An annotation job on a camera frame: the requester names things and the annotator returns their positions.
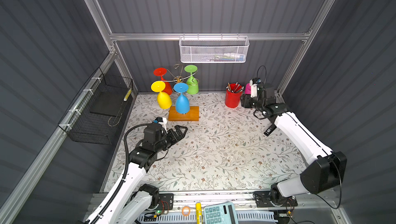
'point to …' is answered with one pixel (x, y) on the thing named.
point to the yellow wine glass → (164, 100)
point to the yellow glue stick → (198, 212)
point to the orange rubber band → (188, 212)
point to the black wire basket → (94, 117)
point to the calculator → (223, 213)
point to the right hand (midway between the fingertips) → (246, 97)
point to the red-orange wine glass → (162, 72)
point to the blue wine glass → (182, 104)
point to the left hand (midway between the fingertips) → (183, 132)
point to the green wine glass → (192, 84)
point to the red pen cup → (233, 95)
